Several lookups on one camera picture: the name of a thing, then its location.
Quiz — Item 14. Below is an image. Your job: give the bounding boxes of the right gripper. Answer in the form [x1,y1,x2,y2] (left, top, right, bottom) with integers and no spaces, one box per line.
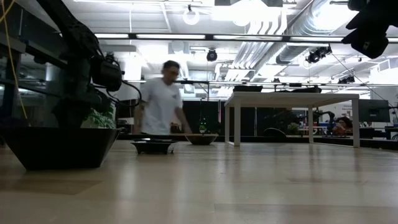
[341,0,398,59]

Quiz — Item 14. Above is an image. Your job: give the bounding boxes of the black wavy square mini plate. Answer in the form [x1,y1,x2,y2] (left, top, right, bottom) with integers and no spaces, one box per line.
[2,126,122,171]
[232,85,264,93]

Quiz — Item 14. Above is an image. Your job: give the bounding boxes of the black small square mini plate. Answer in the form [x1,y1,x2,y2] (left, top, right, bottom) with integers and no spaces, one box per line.
[130,138,178,156]

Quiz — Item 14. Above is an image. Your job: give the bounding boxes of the green artificial plant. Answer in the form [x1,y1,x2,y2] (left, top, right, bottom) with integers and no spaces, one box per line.
[81,105,118,129]

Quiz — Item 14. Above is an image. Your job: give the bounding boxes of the black ceiling spotlights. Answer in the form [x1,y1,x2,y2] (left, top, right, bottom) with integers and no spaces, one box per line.
[305,45,333,65]

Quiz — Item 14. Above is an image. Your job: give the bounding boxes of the dark glass cabinet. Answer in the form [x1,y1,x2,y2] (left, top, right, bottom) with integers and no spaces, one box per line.
[0,0,71,129]

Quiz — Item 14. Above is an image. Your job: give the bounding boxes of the black monitor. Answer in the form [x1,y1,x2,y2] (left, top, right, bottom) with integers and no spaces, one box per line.
[358,99,391,123]

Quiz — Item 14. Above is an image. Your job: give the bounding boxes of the person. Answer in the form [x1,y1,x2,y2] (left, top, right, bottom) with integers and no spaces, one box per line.
[331,116,354,135]
[133,60,193,135]

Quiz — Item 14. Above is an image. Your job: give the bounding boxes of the white perforated metal shelf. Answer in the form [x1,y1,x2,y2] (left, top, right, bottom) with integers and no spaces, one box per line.
[223,91,361,149]

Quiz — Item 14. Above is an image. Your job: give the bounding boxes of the long linear ceiling light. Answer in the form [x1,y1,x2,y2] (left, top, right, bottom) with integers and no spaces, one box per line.
[93,32,398,44]

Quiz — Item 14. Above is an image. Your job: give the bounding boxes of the silver ventilation duct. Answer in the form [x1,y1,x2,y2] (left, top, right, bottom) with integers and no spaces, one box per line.
[275,0,352,66]

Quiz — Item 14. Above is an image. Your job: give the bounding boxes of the yellow extension cord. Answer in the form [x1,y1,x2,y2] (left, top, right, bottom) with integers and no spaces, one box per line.
[0,0,29,121]

